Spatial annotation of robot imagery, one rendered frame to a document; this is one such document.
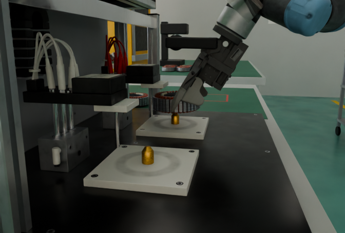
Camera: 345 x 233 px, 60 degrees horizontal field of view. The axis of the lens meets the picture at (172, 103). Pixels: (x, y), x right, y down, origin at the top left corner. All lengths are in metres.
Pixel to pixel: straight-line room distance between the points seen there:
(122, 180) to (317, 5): 0.43
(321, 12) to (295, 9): 0.04
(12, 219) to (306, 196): 0.39
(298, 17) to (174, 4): 5.36
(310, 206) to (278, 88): 5.44
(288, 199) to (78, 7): 0.39
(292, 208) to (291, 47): 5.49
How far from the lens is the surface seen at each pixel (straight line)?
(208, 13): 5.80
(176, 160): 0.50
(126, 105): 0.45
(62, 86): 0.49
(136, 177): 0.45
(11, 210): 0.36
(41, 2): 0.40
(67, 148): 0.50
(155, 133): 0.66
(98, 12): 0.53
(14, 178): 0.35
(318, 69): 5.98
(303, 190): 0.52
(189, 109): 0.66
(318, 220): 0.45
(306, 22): 0.59
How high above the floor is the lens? 0.97
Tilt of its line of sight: 12 degrees down
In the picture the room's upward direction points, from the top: straight up
